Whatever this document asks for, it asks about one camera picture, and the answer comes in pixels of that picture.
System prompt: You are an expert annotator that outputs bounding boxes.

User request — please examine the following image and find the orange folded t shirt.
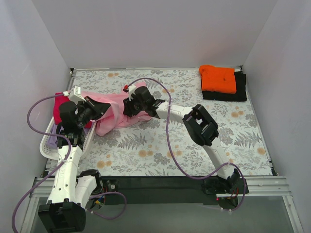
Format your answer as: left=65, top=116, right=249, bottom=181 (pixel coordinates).
left=199, top=65, right=237, bottom=94

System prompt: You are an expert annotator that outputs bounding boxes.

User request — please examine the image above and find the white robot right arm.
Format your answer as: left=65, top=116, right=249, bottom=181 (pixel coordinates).
left=123, top=85, right=246, bottom=193

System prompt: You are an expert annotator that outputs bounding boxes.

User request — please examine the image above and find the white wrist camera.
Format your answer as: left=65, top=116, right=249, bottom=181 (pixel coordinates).
left=63, top=85, right=86, bottom=104
left=123, top=84, right=137, bottom=101

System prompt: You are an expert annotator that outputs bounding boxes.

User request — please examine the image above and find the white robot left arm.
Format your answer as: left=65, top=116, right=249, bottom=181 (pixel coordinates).
left=38, top=97, right=111, bottom=233

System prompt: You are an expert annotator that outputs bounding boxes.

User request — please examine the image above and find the black folded t shirt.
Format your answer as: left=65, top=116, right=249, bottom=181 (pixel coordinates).
left=202, top=71, right=247, bottom=102

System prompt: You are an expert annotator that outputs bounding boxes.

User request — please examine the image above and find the red t shirt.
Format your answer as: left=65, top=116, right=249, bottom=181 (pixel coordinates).
left=53, top=93, right=92, bottom=129

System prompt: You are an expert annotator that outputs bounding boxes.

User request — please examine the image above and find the floral table cloth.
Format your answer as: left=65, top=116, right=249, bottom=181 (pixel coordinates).
left=73, top=69, right=272, bottom=176

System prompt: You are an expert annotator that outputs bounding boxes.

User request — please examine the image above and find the pink t shirt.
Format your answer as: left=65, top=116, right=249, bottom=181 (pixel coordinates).
left=82, top=90, right=151, bottom=136

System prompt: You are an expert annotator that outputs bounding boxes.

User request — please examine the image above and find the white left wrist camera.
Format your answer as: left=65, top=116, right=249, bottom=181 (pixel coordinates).
left=63, top=85, right=86, bottom=104

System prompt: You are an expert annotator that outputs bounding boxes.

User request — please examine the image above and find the white plastic basket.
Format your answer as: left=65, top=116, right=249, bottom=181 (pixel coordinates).
left=39, top=117, right=96, bottom=160

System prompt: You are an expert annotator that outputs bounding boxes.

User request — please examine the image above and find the lavender t shirt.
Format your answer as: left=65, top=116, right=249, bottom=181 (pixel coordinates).
left=45, top=124, right=58, bottom=150

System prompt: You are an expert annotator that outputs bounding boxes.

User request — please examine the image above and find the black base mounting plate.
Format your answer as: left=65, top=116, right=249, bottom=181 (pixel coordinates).
left=97, top=176, right=250, bottom=207

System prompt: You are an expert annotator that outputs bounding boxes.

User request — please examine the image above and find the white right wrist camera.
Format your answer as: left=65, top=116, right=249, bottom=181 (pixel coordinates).
left=123, top=84, right=137, bottom=101

